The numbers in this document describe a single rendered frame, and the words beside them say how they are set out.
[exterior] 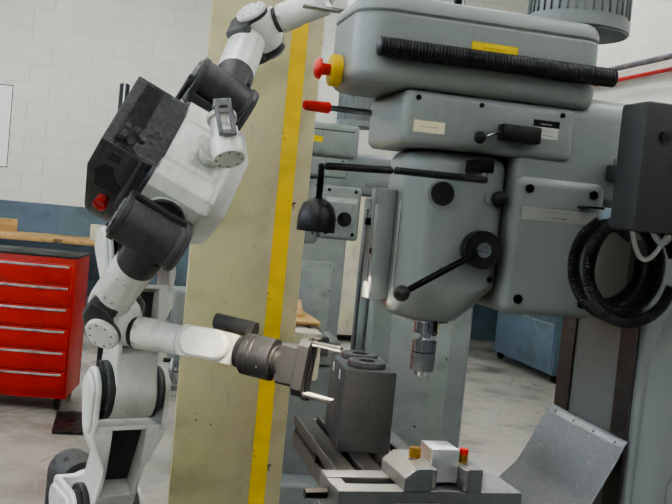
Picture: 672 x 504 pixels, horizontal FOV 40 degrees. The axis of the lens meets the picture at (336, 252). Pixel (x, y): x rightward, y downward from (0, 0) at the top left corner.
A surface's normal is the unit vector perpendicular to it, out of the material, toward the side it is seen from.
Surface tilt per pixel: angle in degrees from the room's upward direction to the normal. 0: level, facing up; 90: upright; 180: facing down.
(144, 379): 80
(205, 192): 57
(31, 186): 90
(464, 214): 90
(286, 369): 85
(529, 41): 90
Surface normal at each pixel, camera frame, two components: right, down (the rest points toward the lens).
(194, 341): -0.29, -0.22
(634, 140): -0.97, -0.08
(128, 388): 0.53, -0.07
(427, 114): 0.22, 0.07
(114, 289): -0.33, 0.55
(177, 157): 0.49, -0.46
